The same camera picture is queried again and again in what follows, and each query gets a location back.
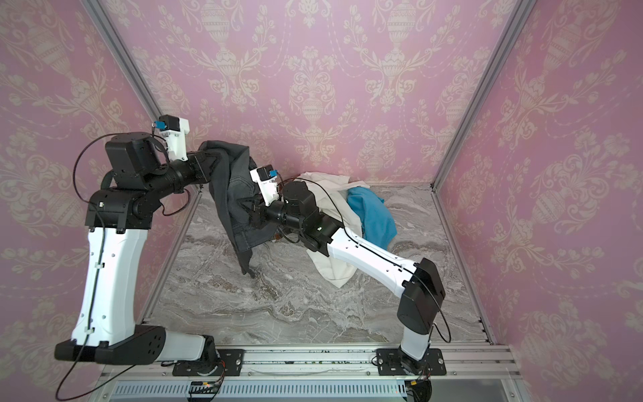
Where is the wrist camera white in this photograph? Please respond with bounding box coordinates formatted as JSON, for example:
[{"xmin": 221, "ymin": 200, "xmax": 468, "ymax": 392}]
[
  {"xmin": 249, "ymin": 164, "xmax": 279, "ymax": 207},
  {"xmin": 154, "ymin": 115, "xmax": 190, "ymax": 162}
]

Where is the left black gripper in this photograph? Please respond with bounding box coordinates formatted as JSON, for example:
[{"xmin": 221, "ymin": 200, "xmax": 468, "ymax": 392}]
[{"xmin": 143, "ymin": 150, "xmax": 221, "ymax": 201}]

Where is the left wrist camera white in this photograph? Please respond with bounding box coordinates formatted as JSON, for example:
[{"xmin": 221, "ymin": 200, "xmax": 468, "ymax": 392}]
[{"xmin": 154, "ymin": 115, "xmax": 190, "ymax": 162}]

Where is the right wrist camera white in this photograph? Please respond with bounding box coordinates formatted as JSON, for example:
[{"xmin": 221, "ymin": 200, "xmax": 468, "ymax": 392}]
[{"xmin": 249, "ymin": 164, "xmax": 279, "ymax": 207}]

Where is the left corner aluminium post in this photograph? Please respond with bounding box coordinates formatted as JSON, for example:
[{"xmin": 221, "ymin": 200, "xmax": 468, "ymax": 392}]
[{"xmin": 80, "ymin": 1, "xmax": 166, "ymax": 123}]

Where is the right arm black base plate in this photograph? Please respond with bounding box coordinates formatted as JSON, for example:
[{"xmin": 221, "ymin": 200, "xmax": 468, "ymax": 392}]
[{"xmin": 371, "ymin": 348, "xmax": 447, "ymax": 377}]

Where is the small electronics board with wires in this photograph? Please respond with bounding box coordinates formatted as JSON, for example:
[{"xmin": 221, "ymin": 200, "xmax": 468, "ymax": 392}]
[{"xmin": 187, "ymin": 381, "xmax": 223, "ymax": 402}]

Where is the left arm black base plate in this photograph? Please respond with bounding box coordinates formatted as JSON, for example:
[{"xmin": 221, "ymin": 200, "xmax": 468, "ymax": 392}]
[{"xmin": 172, "ymin": 348, "xmax": 244, "ymax": 378}]

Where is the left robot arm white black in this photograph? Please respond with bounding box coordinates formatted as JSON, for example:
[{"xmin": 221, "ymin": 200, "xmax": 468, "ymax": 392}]
[{"xmin": 55, "ymin": 129, "xmax": 221, "ymax": 375}]

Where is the right corner aluminium post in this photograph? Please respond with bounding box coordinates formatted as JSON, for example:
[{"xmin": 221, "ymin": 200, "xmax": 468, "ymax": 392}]
[{"xmin": 432, "ymin": 0, "xmax": 537, "ymax": 194}]

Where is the white cloth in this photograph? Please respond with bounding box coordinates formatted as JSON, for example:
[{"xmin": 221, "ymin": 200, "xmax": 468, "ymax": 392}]
[{"xmin": 273, "ymin": 172, "xmax": 370, "ymax": 290}]

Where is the corner aluminium post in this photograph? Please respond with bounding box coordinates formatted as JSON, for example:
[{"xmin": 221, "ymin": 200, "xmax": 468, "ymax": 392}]
[
  {"xmin": 432, "ymin": 0, "xmax": 537, "ymax": 194},
  {"xmin": 80, "ymin": 1, "xmax": 166, "ymax": 123}
]

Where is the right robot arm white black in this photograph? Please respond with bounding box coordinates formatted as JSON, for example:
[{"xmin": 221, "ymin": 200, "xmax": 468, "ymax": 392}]
[{"xmin": 239, "ymin": 179, "xmax": 445, "ymax": 366}]

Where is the teal blue cloth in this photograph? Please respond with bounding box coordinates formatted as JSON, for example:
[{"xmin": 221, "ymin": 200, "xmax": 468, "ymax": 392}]
[{"xmin": 347, "ymin": 187, "xmax": 397, "ymax": 251}]

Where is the aluminium front rail frame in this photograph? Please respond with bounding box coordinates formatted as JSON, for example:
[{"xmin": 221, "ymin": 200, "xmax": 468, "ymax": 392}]
[{"xmin": 90, "ymin": 343, "xmax": 530, "ymax": 401}]

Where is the dark grey denim cloth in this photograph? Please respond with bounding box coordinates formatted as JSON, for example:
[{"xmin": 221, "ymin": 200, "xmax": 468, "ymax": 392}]
[{"xmin": 199, "ymin": 141, "xmax": 277, "ymax": 278}]

